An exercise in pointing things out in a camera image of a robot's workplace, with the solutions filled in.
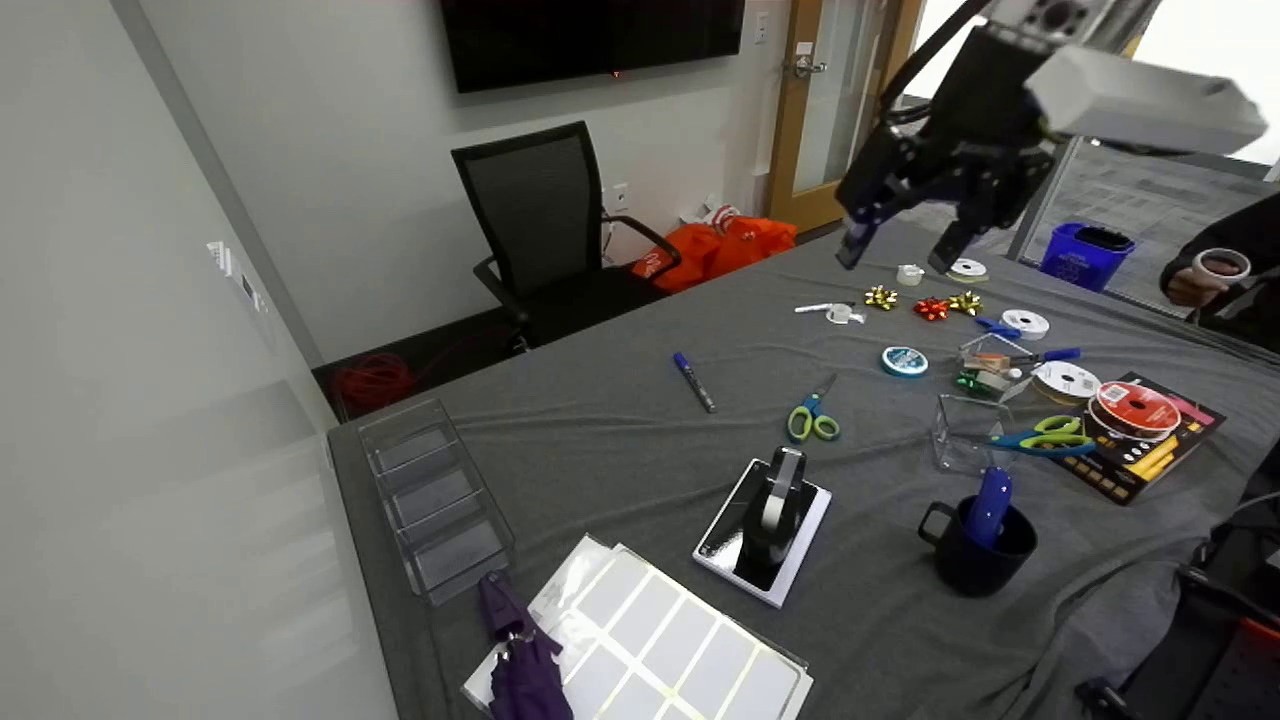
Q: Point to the clear plastic organizer tray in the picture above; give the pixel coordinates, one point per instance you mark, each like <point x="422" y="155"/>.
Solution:
<point x="434" y="502"/>

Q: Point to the red gift bow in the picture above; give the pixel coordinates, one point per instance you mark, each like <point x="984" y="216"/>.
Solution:
<point x="929" y="308"/>

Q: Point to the blue bin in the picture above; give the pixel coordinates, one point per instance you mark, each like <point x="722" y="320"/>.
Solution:
<point x="1086" y="259"/>

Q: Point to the clear container with small items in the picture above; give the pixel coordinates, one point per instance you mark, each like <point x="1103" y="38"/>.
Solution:
<point x="993" y="361"/>

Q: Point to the white bordered black tray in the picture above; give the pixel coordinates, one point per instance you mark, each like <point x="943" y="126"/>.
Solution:
<point x="742" y="548"/>

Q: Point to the cup with brown content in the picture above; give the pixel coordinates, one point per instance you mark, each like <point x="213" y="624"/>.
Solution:
<point x="1221" y="273"/>

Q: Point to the large white tape roll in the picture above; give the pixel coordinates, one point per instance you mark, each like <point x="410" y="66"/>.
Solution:
<point x="1069" y="381"/>

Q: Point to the small white tape roll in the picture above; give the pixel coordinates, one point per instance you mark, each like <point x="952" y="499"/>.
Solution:
<point x="908" y="273"/>

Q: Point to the blue marker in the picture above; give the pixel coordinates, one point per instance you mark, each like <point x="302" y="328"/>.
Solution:
<point x="688" y="381"/>

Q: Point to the yellow gift bow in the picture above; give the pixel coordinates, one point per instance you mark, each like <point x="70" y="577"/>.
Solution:
<point x="878" y="299"/>

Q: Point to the flat white ribbon roll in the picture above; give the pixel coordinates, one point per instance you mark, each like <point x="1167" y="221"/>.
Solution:
<point x="968" y="269"/>

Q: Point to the grey tablecloth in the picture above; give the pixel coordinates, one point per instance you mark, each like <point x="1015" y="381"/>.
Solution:
<point x="641" y="440"/>

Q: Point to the small blue pen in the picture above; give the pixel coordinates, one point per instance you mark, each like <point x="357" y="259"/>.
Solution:
<point x="1063" y="354"/>

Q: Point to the white board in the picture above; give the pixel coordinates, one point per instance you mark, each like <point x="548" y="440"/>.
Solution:
<point x="1147" y="194"/>

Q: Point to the black equipment stand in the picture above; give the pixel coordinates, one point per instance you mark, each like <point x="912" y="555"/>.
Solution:
<point x="1225" y="624"/>

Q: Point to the wooden door with glass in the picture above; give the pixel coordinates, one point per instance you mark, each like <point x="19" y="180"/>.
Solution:
<point x="785" y="132"/>

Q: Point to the light blue tape roll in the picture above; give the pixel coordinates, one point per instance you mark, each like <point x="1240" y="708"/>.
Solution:
<point x="907" y="361"/>

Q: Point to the white ribbon piece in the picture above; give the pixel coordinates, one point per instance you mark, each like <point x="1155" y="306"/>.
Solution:
<point x="828" y="312"/>

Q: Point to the white wall fixture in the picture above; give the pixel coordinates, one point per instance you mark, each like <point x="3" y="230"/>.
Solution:
<point x="223" y="259"/>

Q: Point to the empty clear plastic container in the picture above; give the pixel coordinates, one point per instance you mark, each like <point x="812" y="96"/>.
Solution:
<point x="961" y="437"/>

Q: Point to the blue object in mug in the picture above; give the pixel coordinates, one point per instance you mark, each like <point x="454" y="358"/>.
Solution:
<point x="990" y="507"/>

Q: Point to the purple glove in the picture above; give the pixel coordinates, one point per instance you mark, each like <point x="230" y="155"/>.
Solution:
<point x="520" y="667"/>

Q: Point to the gold gift bow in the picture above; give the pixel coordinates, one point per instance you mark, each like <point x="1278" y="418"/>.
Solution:
<point x="965" y="301"/>

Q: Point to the white grid tray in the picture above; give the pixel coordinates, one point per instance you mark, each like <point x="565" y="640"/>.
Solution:
<point x="666" y="645"/>

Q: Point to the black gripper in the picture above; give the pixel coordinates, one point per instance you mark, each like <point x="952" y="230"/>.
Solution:
<point x="983" y="104"/>

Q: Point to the black wall television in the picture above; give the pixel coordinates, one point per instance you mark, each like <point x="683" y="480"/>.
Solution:
<point x="585" y="34"/>

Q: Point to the orange bag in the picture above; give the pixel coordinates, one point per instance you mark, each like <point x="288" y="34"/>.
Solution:
<point x="722" y="247"/>

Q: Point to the dark blue pen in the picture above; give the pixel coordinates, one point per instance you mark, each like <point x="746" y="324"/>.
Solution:
<point x="996" y="328"/>

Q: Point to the black mesh office chair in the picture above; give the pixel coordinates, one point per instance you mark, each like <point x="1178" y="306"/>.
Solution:
<point x="535" y="200"/>

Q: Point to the black mug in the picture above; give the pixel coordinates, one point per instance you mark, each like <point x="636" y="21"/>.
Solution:
<point x="983" y="563"/>

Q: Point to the black orange flat package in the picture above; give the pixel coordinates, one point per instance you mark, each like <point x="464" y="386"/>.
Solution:
<point x="1159" y="463"/>

